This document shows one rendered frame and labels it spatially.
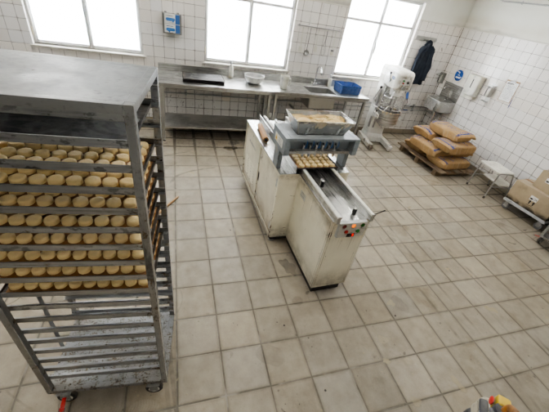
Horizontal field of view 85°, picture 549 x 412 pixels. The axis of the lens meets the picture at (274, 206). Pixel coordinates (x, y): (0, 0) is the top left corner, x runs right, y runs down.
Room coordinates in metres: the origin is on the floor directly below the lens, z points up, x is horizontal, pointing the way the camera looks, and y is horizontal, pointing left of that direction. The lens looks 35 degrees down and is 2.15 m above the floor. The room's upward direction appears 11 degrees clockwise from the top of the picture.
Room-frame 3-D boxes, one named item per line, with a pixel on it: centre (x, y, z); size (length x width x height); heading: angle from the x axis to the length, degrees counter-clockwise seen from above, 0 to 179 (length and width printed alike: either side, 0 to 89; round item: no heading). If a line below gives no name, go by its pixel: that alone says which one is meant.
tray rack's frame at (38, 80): (0.97, 0.82, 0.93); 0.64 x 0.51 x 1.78; 106
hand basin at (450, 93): (6.29, -2.86, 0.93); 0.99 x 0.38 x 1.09; 21
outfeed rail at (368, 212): (2.80, -0.35, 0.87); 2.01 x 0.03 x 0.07; 24
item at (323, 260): (2.17, -0.46, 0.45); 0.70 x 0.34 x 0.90; 24
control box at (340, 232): (1.84, -0.61, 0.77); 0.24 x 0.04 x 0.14; 114
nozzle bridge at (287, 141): (2.64, -0.26, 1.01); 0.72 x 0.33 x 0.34; 114
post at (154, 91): (1.27, 0.59, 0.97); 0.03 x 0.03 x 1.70; 16
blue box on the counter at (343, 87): (5.63, -0.88, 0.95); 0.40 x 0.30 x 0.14; 114
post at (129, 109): (0.83, 0.47, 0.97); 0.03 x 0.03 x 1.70; 16
